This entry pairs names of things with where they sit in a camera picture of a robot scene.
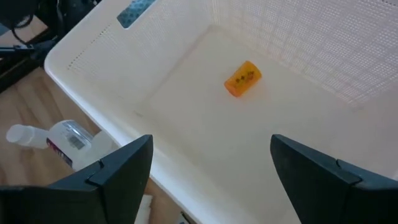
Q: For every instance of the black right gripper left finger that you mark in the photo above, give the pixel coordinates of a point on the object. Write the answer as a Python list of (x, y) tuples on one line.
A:
[(93, 193)]

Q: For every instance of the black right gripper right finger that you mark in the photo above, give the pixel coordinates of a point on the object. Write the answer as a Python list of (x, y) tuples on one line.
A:
[(335, 193)]

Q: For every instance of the large white labelled bottle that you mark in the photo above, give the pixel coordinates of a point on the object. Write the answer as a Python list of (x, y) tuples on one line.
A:
[(65, 140)]

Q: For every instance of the white plastic mesh basket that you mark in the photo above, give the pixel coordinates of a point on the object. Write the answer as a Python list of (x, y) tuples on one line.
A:
[(202, 124)]

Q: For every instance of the orange pill bottle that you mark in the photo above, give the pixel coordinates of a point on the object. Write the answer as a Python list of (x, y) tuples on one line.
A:
[(242, 79)]

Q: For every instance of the blue patterned fabric pouch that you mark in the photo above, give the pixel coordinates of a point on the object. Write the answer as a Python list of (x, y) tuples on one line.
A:
[(133, 12)]

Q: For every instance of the black aluminium table frame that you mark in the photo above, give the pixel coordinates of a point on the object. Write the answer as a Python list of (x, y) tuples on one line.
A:
[(18, 67)]

